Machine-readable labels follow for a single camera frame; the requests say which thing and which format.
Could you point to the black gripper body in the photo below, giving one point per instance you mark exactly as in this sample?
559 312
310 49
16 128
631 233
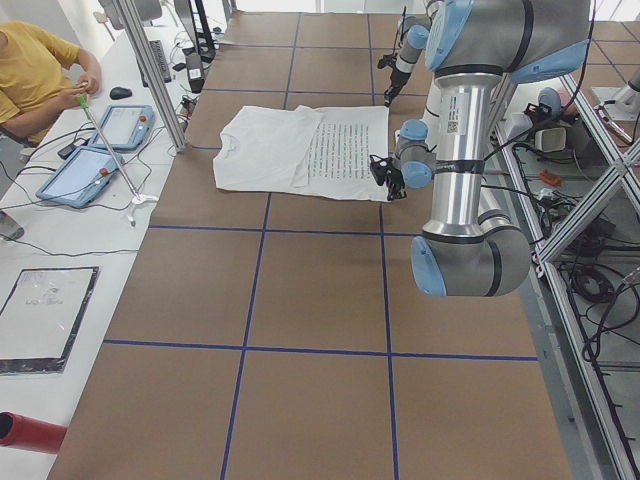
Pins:
398 75
393 179

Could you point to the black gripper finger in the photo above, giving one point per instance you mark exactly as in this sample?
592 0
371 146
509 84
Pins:
387 101

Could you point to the white long-sleeve printed shirt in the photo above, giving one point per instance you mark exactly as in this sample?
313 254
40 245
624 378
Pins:
315 152

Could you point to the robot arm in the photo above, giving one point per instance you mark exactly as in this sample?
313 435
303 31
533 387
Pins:
469 246
411 39

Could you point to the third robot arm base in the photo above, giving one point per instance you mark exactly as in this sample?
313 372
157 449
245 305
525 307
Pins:
620 103

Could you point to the black keyboard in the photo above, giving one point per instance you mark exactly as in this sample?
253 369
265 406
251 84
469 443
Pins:
158 55

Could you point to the upper blue teach pendant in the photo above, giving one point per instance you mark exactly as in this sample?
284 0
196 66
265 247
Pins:
127 126

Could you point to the blue teach pendant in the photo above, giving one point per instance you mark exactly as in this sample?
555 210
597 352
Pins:
127 126
81 177

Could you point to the black computer mouse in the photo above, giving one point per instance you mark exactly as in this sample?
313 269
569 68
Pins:
118 93

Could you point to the lower blue teach pendant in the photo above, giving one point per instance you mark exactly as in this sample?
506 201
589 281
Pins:
81 177

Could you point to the person in yellow shirt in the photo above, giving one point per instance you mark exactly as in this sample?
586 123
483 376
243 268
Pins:
42 75

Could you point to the silver foil tray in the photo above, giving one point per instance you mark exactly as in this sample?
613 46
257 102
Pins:
41 317

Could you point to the red cylinder bottle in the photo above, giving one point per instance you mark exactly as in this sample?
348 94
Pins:
26 433

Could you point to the grey aluminium post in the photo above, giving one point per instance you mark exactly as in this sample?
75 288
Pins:
132 23

